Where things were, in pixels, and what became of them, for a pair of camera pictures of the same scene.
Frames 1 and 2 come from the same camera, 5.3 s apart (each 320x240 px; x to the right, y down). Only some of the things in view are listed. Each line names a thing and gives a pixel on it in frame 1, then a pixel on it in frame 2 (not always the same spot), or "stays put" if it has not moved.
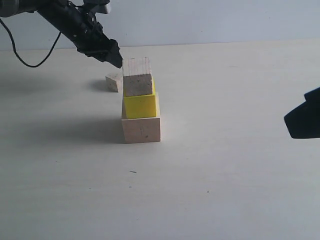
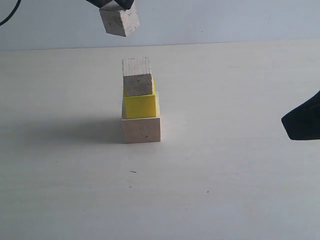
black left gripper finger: [114, 55] -> [126, 4]
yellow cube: [140, 106] stays put
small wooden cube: [114, 82] -> [118, 21]
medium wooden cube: [137, 76] stays put
